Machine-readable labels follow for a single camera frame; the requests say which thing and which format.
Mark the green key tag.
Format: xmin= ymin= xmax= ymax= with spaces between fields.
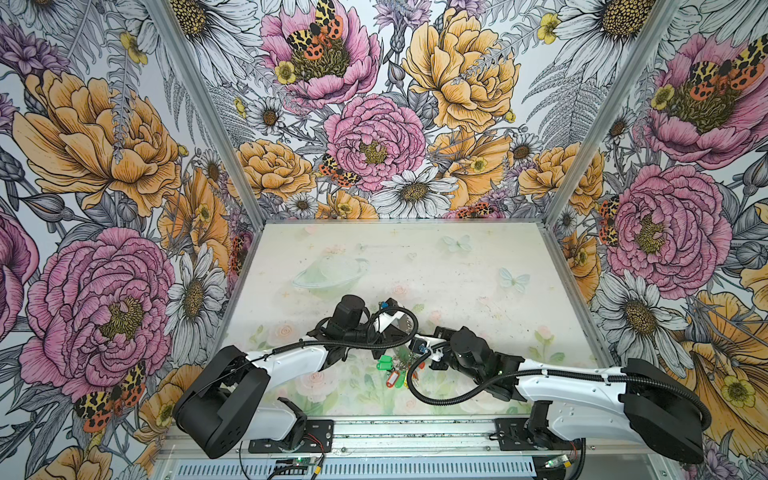
xmin=376 ymin=355 xmax=394 ymax=371

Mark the large metal key ring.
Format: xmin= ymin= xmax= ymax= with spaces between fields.
xmin=377 ymin=299 xmax=421 ymax=367

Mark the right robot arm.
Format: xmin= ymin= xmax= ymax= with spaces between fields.
xmin=423 ymin=327 xmax=712 ymax=464

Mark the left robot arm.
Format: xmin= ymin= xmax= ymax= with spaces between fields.
xmin=172 ymin=295 xmax=395 ymax=459

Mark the green circuit board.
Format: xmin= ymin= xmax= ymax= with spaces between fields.
xmin=274 ymin=455 xmax=321 ymax=475

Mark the left black cable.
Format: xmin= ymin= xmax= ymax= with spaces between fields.
xmin=245 ymin=305 xmax=420 ymax=373

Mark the black cable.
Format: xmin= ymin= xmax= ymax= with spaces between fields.
xmin=405 ymin=350 xmax=713 ymax=433
xmin=245 ymin=305 xmax=420 ymax=373

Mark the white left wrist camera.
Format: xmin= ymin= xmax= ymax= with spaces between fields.
xmin=373 ymin=308 xmax=411 ymax=333

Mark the aluminium front rail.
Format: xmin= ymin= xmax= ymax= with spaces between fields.
xmin=152 ymin=412 xmax=670 ymax=460

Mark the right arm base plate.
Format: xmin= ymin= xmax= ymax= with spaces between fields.
xmin=488 ymin=417 xmax=583 ymax=452

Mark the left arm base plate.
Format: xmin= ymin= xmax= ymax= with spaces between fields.
xmin=247 ymin=419 xmax=335 ymax=454

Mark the right black cable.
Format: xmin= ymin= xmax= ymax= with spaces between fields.
xmin=405 ymin=350 xmax=713 ymax=433

